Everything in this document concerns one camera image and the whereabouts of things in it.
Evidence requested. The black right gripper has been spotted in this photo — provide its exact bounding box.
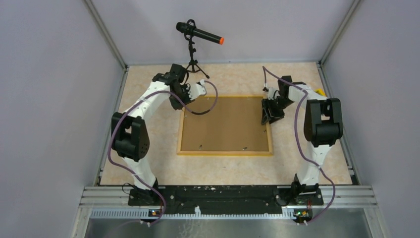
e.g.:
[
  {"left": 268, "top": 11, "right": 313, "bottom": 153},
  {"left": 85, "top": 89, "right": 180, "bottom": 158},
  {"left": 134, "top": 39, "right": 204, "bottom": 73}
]
[{"left": 261, "top": 97, "right": 294, "bottom": 125}]

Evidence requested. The yellow wooden picture frame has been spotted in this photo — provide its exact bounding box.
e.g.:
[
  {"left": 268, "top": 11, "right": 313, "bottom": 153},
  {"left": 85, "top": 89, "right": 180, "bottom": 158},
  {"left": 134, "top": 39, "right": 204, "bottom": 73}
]
[{"left": 176, "top": 95, "right": 274, "bottom": 157}]

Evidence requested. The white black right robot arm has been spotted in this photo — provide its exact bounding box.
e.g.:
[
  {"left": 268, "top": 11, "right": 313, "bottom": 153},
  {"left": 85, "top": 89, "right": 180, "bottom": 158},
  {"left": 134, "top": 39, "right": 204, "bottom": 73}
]
[{"left": 261, "top": 75, "right": 343, "bottom": 204}]

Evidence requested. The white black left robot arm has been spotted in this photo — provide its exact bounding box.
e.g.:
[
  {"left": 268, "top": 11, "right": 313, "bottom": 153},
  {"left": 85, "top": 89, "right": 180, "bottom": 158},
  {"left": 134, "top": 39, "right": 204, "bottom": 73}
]
[{"left": 107, "top": 64, "right": 207, "bottom": 205}]

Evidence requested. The black microphone tripod stand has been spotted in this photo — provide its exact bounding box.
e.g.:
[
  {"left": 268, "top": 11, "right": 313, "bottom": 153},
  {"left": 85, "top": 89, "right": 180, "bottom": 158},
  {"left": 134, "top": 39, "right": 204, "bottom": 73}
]
[{"left": 176, "top": 19, "right": 210, "bottom": 79}]

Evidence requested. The yellow screwdriver bit box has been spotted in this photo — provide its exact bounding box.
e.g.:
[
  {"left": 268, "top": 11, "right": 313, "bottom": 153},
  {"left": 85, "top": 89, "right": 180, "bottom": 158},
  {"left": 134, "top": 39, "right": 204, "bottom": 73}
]
[{"left": 315, "top": 89, "right": 326, "bottom": 97}]

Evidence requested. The black microphone orange tip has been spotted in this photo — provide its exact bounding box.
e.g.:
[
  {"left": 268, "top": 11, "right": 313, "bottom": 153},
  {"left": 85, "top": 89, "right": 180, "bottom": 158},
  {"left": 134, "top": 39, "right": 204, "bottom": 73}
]
[{"left": 176, "top": 19, "right": 224, "bottom": 45}]

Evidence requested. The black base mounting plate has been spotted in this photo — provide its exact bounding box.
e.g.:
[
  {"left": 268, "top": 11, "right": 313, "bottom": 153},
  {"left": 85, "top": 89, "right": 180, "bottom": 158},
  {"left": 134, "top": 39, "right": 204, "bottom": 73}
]
[{"left": 128, "top": 185, "right": 324, "bottom": 206}]

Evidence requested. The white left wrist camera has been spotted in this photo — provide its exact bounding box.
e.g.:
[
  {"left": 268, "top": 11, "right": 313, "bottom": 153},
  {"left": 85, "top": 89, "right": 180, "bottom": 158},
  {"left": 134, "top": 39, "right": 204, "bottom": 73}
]
[{"left": 188, "top": 79, "right": 207, "bottom": 100}]

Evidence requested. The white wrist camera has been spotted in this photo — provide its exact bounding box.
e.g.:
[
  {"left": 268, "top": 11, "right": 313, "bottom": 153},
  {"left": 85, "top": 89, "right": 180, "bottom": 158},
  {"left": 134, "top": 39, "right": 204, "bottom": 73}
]
[
  {"left": 188, "top": 79, "right": 207, "bottom": 100},
  {"left": 263, "top": 87, "right": 279, "bottom": 100}
]

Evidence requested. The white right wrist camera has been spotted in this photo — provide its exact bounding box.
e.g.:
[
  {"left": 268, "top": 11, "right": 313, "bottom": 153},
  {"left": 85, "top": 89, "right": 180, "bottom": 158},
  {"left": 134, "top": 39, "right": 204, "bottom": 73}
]
[{"left": 263, "top": 87, "right": 279, "bottom": 100}]

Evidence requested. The brown frame backing board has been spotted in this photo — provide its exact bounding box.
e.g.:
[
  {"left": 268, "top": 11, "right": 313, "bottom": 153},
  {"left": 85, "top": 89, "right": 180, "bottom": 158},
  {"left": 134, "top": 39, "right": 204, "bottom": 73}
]
[{"left": 180, "top": 97, "right": 270, "bottom": 152}]

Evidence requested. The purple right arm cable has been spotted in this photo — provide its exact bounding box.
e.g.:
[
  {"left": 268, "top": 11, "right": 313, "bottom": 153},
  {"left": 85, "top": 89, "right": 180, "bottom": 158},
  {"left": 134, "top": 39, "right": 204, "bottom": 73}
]
[{"left": 262, "top": 65, "right": 336, "bottom": 225}]

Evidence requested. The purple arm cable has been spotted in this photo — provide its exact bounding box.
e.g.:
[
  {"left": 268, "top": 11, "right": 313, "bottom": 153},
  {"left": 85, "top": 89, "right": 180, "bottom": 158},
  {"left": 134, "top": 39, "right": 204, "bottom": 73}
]
[
  {"left": 107, "top": 79, "right": 219, "bottom": 227},
  {"left": 262, "top": 65, "right": 336, "bottom": 225}
]

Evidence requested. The aluminium front rail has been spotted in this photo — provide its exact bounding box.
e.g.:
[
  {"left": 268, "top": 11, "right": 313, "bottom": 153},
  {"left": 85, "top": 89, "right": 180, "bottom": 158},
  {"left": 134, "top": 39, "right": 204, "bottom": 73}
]
[{"left": 79, "top": 185, "right": 377, "bottom": 220}]

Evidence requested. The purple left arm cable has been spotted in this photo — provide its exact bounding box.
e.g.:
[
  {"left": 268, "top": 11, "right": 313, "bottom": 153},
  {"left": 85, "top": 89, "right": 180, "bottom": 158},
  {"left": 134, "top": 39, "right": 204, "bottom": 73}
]
[{"left": 107, "top": 79, "right": 219, "bottom": 227}]

